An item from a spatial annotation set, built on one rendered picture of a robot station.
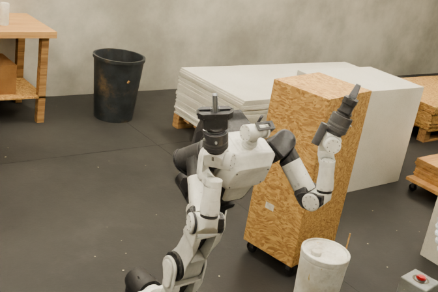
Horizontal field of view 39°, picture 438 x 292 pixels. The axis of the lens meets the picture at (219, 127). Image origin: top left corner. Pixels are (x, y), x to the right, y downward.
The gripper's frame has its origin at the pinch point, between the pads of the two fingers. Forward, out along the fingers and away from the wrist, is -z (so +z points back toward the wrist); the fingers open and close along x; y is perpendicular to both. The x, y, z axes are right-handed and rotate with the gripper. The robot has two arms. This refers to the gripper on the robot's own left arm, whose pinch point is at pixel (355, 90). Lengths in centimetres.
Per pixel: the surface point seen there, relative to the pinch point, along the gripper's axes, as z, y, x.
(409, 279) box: 59, -54, -2
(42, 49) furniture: 110, 282, -250
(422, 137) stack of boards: 55, -67, -501
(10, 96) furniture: 161, 289, -241
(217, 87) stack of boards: 77, 129, -302
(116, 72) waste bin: 108, 226, -298
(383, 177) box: 88, -43, -340
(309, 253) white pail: 107, -14, -108
